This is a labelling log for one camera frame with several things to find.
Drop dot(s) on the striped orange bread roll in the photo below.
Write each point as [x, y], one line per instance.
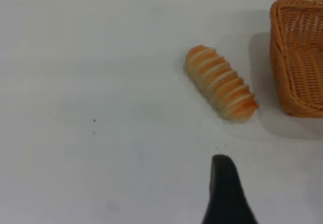
[219, 81]

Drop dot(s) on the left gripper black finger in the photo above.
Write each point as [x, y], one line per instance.
[225, 196]

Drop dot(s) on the orange woven wicker basket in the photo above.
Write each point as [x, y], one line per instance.
[300, 65]

